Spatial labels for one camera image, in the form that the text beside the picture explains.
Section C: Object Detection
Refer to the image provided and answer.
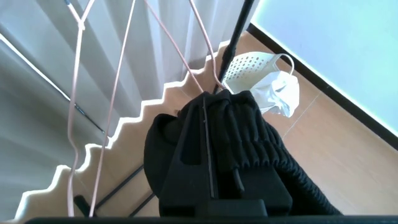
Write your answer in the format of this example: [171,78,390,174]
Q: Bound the pink clothes hanger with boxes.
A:
[143,0,226,94]
[63,0,137,218]

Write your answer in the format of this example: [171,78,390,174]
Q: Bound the white garment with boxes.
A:
[250,70,301,118]

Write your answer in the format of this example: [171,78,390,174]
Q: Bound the black shorts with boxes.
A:
[142,89,343,216]

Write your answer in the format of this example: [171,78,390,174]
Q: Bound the white curtain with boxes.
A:
[0,0,261,223]

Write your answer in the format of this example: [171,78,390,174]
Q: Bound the white laundry basket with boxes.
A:
[222,51,295,94]

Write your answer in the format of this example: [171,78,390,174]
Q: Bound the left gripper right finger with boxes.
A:
[236,167,293,216]

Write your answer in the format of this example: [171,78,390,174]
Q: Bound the black clothes rack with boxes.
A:
[73,0,256,218]

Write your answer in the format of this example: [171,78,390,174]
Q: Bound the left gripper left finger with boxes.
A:
[159,98,215,217]

